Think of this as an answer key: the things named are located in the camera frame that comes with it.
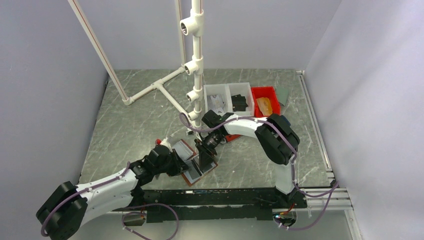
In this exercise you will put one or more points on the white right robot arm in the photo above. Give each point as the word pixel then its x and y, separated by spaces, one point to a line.
pixel 274 133

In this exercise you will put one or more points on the white PVC pipe frame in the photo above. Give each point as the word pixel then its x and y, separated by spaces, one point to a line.
pixel 191 54

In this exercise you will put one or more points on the silver items in bin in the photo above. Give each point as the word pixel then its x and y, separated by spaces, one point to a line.
pixel 216 103

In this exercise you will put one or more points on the red handled adjustable wrench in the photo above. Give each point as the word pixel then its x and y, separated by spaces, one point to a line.
pixel 229 138

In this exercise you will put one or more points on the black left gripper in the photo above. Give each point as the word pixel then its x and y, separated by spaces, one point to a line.
pixel 181 165

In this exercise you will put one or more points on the orange credit card in bin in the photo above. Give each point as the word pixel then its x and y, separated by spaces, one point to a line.
pixel 264 106

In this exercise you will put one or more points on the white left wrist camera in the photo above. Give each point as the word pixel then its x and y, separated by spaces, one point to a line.
pixel 165 142

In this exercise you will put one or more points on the blue leather card holder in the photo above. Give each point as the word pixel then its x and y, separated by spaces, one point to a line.
pixel 286 120

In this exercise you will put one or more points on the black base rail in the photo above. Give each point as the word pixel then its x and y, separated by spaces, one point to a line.
pixel 215 204

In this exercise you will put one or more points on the brown leather card holder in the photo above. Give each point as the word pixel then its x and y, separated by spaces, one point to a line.
pixel 194 173

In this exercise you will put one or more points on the white two-compartment bin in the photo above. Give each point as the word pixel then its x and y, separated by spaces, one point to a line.
pixel 226 90

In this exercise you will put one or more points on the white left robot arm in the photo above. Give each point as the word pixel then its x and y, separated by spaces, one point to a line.
pixel 71 206

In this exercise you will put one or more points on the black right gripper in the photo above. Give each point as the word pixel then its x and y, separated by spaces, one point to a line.
pixel 205 152

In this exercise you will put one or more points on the black parts in bin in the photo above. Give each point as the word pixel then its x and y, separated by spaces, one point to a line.
pixel 239 103

